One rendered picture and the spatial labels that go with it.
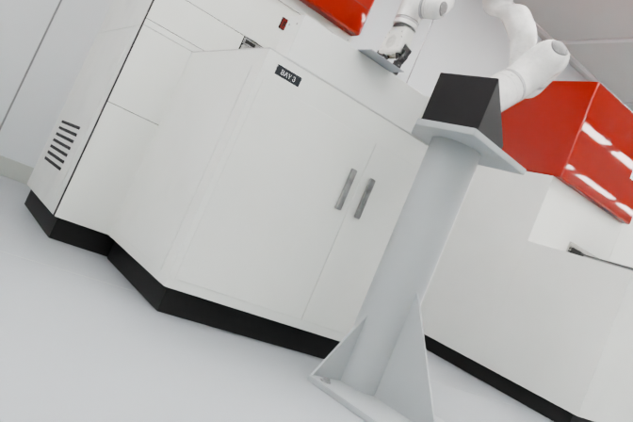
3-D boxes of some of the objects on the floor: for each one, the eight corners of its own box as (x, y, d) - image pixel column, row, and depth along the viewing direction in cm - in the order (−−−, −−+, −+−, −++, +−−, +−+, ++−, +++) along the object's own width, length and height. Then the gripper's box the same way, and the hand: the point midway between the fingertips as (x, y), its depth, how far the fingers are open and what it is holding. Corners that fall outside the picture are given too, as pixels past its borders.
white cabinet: (98, 255, 224) (190, 52, 230) (301, 321, 276) (373, 154, 282) (152, 315, 170) (271, 47, 176) (392, 382, 223) (478, 174, 229)
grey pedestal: (491, 457, 174) (596, 190, 181) (402, 448, 145) (531, 130, 151) (365, 377, 212) (456, 158, 218) (274, 357, 183) (381, 105, 189)
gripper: (429, 30, 203) (409, 78, 201) (396, 33, 217) (376, 77, 216) (413, 19, 199) (393, 68, 197) (381, 22, 213) (361, 68, 212)
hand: (385, 70), depth 207 cm, fingers open, 8 cm apart
